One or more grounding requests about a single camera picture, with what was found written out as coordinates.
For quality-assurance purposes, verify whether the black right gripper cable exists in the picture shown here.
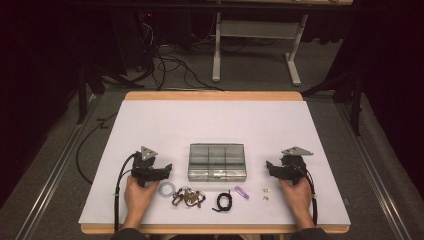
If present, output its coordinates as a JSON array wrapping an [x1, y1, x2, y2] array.
[[299, 166, 319, 228]]

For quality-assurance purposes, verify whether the dark computer tower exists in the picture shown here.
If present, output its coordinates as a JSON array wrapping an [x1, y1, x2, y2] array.
[[111, 9, 158, 73]]

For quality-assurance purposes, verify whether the black braided bracelet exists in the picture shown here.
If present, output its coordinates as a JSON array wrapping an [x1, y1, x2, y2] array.
[[211, 189, 233, 213]]

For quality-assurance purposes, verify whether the black floor cable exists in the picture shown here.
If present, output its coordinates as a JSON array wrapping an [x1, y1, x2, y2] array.
[[75, 111, 119, 185]]

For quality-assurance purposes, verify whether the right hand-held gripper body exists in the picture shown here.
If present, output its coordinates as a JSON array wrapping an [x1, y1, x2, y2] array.
[[279, 145, 315, 186]]

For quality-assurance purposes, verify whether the purple hair clip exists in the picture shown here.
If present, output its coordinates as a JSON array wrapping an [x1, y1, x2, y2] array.
[[234, 185, 250, 200]]

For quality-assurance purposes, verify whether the dark curtain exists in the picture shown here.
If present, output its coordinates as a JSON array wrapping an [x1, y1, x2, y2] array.
[[349, 0, 424, 201], [0, 0, 114, 208]]

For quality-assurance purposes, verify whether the person's right hand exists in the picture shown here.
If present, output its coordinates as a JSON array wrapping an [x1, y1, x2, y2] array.
[[279, 176, 316, 220]]

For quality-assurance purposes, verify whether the metal floor rail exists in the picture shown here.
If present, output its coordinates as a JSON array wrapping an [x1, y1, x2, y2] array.
[[14, 96, 101, 240], [336, 103, 413, 240]]

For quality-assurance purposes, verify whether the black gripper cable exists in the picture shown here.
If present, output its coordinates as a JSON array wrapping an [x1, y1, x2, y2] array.
[[113, 152, 138, 233], [299, 166, 319, 228]]

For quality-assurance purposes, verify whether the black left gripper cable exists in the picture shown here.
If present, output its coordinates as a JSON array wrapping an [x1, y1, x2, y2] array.
[[113, 152, 138, 233]]

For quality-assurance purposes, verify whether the white metal desk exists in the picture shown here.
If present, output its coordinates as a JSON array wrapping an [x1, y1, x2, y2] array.
[[206, 0, 354, 87]]

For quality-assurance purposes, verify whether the black metal stand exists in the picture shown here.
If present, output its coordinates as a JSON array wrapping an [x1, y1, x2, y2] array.
[[301, 71, 365, 137], [76, 63, 145, 125]]

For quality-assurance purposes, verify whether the person's left hand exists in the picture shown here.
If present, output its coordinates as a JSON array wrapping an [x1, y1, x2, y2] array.
[[124, 175, 161, 217]]

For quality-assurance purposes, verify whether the clear coil hair tie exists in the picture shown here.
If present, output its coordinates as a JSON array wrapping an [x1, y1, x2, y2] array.
[[157, 181, 177, 198]]

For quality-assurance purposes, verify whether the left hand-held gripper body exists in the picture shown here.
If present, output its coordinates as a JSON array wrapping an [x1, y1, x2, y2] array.
[[130, 145, 163, 188]]

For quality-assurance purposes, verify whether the bundle of floor cables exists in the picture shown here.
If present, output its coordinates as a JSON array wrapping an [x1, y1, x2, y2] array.
[[136, 23, 225, 92]]

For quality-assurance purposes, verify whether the clear grey compartment box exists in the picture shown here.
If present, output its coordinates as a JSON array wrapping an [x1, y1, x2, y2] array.
[[187, 143, 248, 183]]

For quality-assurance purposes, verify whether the white table sheet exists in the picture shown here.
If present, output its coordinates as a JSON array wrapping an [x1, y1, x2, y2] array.
[[78, 99, 352, 226]]

